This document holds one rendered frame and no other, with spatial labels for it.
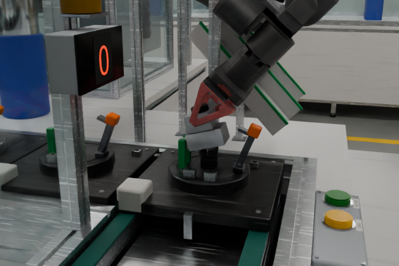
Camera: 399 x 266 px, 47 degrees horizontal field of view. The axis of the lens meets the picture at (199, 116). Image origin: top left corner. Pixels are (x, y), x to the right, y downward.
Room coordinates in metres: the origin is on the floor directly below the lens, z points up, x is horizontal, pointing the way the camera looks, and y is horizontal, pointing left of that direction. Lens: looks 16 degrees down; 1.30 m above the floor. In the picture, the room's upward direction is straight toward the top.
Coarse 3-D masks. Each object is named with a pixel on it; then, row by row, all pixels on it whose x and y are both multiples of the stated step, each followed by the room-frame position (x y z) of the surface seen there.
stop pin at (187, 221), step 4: (188, 212) 0.62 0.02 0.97; (184, 216) 0.61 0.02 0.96; (188, 216) 0.61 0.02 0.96; (192, 216) 0.61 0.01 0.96; (184, 220) 0.61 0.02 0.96; (188, 220) 0.61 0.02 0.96; (192, 220) 0.61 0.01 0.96; (184, 224) 0.61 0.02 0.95; (188, 224) 0.61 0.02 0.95; (192, 224) 0.61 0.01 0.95; (184, 228) 0.61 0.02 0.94; (188, 228) 0.61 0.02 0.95; (192, 228) 0.61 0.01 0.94; (184, 232) 0.61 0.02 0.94; (188, 232) 0.61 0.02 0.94; (192, 232) 0.61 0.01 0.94; (184, 236) 0.61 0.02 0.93; (188, 236) 0.61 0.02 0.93; (192, 236) 0.61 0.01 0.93
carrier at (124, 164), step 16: (96, 144) 0.85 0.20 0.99; (112, 144) 0.90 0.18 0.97; (96, 160) 0.76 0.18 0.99; (112, 160) 0.79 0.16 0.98; (128, 160) 0.81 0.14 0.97; (144, 160) 0.81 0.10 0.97; (96, 176) 0.74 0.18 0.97; (112, 176) 0.74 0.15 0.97; (128, 176) 0.74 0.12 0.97; (96, 192) 0.68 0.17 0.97; (112, 192) 0.68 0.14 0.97
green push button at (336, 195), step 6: (330, 192) 0.67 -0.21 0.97; (336, 192) 0.67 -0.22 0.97; (342, 192) 0.67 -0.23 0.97; (330, 198) 0.66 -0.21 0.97; (336, 198) 0.65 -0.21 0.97; (342, 198) 0.65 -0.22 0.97; (348, 198) 0.65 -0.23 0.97; (336, 204) 0.65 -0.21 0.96; (342, 204) 0.65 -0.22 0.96; (348, 204) 0.65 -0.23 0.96
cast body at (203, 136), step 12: (192, 108) 0.73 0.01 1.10; (204, 108) 0.73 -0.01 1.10; (216, 120) 0.74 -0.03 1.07; (192, 132) 0.72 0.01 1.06; (204, 132) 0.72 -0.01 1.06; (216, 132) 0.71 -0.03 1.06; (228, 132) 0.74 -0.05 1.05; (192, 144) 0.72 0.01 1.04; (204, 144) 0.72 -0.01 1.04; (216, 144) 0.71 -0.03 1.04
